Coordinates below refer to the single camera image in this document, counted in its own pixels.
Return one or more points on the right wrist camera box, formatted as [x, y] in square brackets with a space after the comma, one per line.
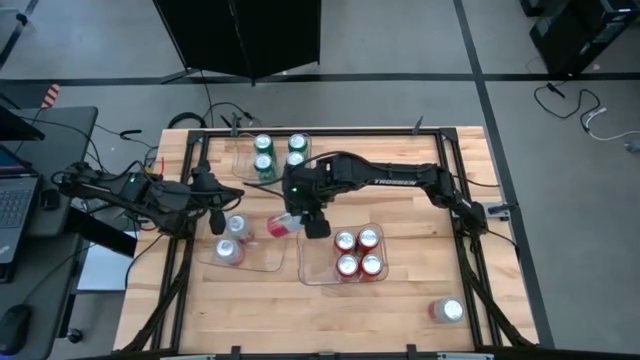
[315, 177]

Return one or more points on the black laptop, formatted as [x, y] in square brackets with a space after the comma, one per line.
[17, 200]

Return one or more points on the black mouse with blue light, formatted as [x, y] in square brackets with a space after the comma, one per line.
[15, 325]

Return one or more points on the red Fanta soda can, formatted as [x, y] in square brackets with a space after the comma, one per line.
[371, 264]
[368, 237]
[345, 240]
[347, 265]

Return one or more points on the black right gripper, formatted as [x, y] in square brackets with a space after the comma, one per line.
[312, 200]

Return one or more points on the clear plastic bin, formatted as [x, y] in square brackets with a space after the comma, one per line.
[315, 260]
[245, 160]
[265, 255]

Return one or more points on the green Sprite soda can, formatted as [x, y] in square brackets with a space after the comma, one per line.
[295, 159]
[265, 165]
[263, 144]
[297, 143]

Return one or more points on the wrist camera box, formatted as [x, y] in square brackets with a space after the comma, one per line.
[202, 175]
[315, 177]

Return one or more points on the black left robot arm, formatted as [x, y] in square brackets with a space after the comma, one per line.
[100, 187]

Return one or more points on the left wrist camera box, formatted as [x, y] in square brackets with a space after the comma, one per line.
[202, 175]

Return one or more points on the black aluminium table frame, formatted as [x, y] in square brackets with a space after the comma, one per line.
[325, 132]

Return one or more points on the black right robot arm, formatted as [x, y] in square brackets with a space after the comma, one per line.
[400, 177]

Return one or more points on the black desk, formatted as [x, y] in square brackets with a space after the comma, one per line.
[65, 150]

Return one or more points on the small black round object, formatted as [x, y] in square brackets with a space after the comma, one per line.
[75, 336]

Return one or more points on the black monitor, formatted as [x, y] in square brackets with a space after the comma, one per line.
[15, 127]

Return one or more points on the black computer mouse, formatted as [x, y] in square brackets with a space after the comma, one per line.
[50, 200]

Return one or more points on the white flat board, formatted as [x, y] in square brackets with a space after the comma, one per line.
[100, 275]

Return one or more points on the orange black striped marker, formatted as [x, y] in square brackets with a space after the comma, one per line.
[50, 96]

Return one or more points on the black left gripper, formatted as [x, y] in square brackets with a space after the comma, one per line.
[205, 196]

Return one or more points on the black computer tower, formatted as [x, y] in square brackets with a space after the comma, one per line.
[575, 35]

